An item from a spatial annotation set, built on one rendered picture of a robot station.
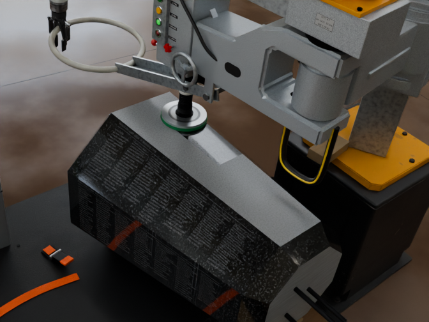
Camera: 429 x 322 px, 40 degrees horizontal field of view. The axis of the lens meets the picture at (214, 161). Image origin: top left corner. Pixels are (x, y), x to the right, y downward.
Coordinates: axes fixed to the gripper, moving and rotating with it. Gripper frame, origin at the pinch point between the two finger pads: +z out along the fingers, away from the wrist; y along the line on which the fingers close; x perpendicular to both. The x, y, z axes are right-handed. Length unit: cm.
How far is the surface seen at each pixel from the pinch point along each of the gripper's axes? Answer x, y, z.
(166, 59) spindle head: -25, 78, -38
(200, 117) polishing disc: -16, 94, -8
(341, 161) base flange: 4, 159, -3
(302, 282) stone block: -63, 168, 6
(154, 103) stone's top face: -15, 69, -3
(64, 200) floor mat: -29, 24, 82
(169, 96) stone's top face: -5, 71, -3
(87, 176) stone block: -57, 61, 17
